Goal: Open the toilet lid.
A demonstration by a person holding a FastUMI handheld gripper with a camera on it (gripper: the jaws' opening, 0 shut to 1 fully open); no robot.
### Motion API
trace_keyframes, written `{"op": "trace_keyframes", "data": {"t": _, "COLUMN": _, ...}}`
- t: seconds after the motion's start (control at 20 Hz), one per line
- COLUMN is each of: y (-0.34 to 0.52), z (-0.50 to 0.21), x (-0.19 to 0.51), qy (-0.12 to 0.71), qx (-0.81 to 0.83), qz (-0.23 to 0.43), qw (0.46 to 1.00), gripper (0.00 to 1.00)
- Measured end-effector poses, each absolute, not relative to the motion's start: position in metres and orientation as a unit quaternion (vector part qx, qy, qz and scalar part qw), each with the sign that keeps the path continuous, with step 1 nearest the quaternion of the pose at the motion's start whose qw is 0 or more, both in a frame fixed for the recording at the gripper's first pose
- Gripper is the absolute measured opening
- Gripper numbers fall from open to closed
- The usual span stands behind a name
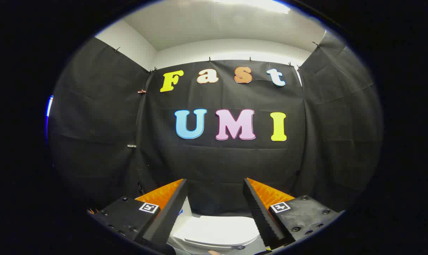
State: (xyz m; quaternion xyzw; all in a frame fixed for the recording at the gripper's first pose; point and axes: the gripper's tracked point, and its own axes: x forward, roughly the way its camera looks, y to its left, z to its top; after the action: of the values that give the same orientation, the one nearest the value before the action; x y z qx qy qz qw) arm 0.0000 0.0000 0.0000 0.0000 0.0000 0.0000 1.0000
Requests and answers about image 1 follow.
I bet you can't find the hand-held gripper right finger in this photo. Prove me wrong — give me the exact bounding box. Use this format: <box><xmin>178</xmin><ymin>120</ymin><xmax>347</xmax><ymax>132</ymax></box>
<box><xmin>243</xmin><ymin>178</ymin><xmax>345</xmax><ymax>249</ymax></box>

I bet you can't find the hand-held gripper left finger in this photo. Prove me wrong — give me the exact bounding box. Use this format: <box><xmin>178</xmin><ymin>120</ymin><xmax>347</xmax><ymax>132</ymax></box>
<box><xmin>88</xmin><ymin>178</ymin><xmax>188</xmax><ymax>248</ymax></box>

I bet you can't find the white toilet tank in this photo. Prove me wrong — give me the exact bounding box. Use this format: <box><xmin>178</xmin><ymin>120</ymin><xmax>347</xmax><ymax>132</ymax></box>
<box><xmin>177</xmin><ymin>198</ymin><xmax>201</xmax><ymax>223</ymax></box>

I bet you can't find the white toilet bowl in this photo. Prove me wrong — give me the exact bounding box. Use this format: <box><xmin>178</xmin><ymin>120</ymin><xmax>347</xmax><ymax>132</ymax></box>
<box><xmin>167</xmin><ymin>232</ymin><xmax>268</xmax><ymax>255</ymax></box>

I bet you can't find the black backdrop cloth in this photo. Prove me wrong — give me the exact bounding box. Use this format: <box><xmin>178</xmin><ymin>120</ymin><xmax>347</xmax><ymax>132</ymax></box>
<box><xmin>47</xmin><ymin>30</ymin><xmax>384</xmax><ymax>217</ymax></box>

